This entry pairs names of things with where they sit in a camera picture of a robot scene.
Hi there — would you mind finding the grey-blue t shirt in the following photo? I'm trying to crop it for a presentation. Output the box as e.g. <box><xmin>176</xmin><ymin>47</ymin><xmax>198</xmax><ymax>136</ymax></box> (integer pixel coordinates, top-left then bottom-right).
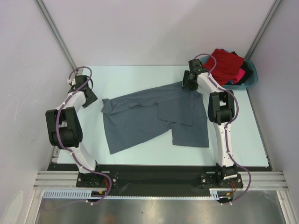
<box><xmin>101</xmin><ymin>82</ymin><xmax>209</xmax><ymax>154</ymax></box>

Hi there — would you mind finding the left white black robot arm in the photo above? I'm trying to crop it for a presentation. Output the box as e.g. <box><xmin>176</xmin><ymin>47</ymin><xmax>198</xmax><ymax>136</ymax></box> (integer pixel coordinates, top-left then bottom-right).
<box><xmin>45</xmin><ymin>75</ymin><xmax>103</xmax><ymax>187</ymax></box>

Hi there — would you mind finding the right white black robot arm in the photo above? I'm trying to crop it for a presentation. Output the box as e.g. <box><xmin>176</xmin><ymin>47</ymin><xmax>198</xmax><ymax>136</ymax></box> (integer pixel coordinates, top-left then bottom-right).
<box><xmin>182</xmin><ymin>59</ymin><xmax>238</xmax><ymax>188</ymax></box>

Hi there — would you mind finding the red t shirt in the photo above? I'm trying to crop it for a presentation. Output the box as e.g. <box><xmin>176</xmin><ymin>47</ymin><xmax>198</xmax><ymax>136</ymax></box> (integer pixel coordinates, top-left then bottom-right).
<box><xmin>203</xmin><ymin>49</ymin><xmax>244</xmax><ymax>86</ymax></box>

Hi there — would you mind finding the pink t shirt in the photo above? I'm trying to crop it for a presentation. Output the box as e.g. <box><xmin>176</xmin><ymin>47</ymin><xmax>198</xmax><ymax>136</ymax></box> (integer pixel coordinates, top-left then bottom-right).
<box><xmin>231</xmin><ymin>68</ymin><xmax>246</xmax><ymax>84</ymax></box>

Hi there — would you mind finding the black t shirt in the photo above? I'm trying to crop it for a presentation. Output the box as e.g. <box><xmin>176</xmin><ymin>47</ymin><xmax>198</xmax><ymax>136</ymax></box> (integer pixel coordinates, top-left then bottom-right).
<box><xmin>234</xmin><ymin>60</ymin><xmax>254</xmax><ymax>86</ymax></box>

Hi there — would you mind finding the teal plastic basket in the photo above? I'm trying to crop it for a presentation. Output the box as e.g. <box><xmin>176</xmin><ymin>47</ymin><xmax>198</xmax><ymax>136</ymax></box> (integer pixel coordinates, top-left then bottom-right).
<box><xmin>200</xmin><ymin>49</ymin><xmax>257</xmax><ymax>89</ymax></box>

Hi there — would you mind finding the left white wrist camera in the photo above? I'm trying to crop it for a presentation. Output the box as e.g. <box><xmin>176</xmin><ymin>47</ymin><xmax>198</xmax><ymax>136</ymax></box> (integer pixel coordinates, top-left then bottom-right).
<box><xmin>67</xmin><ymin>78</ymin><xmax>76</xmax><ymax>86</ymax></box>

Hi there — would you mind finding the right aluminium frame post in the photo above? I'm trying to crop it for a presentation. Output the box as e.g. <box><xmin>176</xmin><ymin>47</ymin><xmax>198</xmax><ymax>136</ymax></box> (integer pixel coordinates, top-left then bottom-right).
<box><xmin>245</xmin><ymin>0</ymin><xmax>283</xmax><ymax>60</ymax></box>

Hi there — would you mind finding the aluminium frame post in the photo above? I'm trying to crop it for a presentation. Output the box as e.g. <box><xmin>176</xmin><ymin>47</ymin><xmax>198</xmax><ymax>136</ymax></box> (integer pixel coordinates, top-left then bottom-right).
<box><xmin>245</xmin><ymin>0</ymin><xmax>283</xmax><ymax>60</ymax></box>
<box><xmin>33</xmin><ymin>0</ymin><xmax>77</xmax><ymax>70</ymax></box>

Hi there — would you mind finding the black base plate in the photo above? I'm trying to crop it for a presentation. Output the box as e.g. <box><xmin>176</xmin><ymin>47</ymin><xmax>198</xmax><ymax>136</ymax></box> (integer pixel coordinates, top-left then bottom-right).
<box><xmin>48</xmin><ymin>163</ymin><xmax>273</xmax><ymax>197</ymax></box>

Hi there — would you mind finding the grey slotted cable duct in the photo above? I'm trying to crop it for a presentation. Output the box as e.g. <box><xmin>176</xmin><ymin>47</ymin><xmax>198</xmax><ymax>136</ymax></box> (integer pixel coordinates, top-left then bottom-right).
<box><xmin>43</xmin><ymin>189</ymin><xmax>232</xmax><ymax>200</ymax></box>

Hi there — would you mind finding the left aluminium frame post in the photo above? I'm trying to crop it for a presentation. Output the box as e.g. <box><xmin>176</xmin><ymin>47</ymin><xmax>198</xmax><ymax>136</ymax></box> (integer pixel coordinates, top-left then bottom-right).
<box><xmin>33</xmin><ymin>0</ymin><xmax>77</xmax><ymax>70</ymax></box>

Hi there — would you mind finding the aluminium front rail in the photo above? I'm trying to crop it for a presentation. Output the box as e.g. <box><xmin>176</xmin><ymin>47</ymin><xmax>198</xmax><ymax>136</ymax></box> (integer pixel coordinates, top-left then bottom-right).
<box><xmin>33</xmin><ymin>171</ymin><xmax>288</xmax><ymax>190</ymax></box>

